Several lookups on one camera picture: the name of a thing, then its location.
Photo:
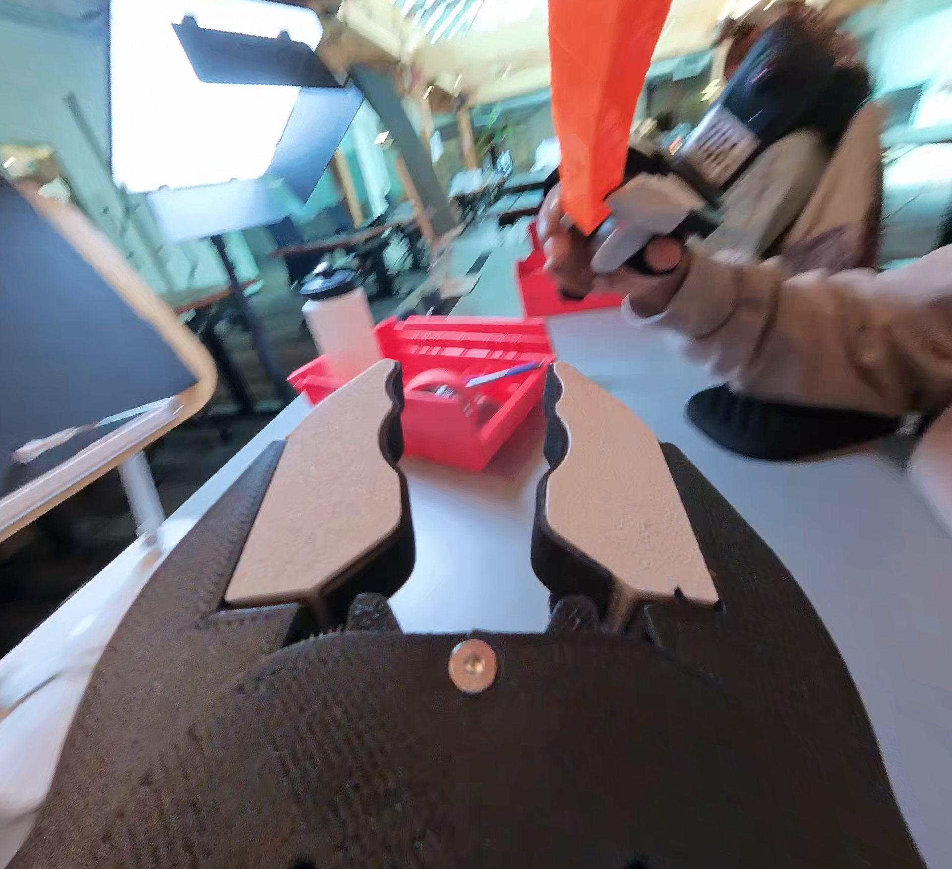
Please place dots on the person's right forearm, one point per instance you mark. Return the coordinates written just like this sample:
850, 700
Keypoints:
818, 333

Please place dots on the red ribbed plastic crate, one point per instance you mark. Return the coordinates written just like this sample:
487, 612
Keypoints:
550, 300

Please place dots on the black elbow pad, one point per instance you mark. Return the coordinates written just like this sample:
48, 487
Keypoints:
781, 430

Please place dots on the person's right hand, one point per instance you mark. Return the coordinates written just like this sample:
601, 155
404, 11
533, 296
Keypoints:
573, 266

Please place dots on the orange segmented plastic bar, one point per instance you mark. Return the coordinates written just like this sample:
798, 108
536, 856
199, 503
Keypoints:
610, 65

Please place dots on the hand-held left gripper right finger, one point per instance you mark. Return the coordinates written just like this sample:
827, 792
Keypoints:
625, 504

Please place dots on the studio light panel with flaps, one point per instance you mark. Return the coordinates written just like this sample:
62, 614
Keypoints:
186, 132

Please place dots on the white board stand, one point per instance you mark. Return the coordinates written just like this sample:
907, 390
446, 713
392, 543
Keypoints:
141, 489

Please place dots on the black light stand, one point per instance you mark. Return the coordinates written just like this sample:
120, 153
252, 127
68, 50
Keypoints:
234, 303

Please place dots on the red divided plastic bin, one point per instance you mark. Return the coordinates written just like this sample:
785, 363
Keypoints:
461, 437

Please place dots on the black board with wooden rim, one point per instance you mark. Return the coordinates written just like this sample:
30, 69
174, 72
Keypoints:
74, 348

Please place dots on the white bottle with black lid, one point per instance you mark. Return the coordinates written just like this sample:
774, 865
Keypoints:
338, 333

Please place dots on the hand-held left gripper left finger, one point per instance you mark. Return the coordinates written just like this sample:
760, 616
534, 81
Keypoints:
320, 497

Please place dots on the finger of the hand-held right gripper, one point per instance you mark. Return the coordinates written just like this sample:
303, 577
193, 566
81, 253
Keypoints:
647, 214

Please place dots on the blue and white pen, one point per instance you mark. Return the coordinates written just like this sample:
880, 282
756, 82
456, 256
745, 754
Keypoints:
506, 373

